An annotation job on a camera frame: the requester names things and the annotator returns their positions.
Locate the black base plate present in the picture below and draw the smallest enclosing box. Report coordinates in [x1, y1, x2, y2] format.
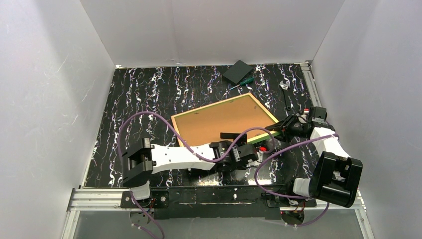
[137, 185, 297, 220]

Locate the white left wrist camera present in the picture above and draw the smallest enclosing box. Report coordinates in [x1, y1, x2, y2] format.
[248, 147, 267, 167]

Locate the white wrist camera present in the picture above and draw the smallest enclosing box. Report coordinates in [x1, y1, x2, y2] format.
[248, 147, 267, 167]
[307, 106, 327, 124]

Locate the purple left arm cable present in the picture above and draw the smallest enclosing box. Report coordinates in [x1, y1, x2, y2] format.
[117, 111, 276, 239]

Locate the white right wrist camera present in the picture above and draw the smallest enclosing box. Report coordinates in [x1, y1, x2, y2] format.
[307, 106, 327, 124]

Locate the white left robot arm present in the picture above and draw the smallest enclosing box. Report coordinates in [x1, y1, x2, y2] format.
[122, 138, 263, 200]

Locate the green handled screwdriver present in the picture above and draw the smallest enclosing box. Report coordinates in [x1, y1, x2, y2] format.
[228, 77, 254, 91]

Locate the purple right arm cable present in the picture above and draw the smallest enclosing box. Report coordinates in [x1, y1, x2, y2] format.
[254, 133, 340, 228]

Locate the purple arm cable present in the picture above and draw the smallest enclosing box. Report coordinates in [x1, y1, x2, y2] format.
[117, 111, 276, 239]
[254, 133, 340, 228]

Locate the black square box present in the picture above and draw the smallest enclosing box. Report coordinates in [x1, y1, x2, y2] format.
[222, 60, 253, 85]

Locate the green picture frame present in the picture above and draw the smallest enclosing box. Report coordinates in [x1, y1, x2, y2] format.
[171, 93, 279, 146]

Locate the aluminium rail frame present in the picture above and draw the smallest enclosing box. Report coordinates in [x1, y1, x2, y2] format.
[62, 63, 374, 239]

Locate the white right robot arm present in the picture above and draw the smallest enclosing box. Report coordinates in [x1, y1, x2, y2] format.
[266, 107, 363, 208]

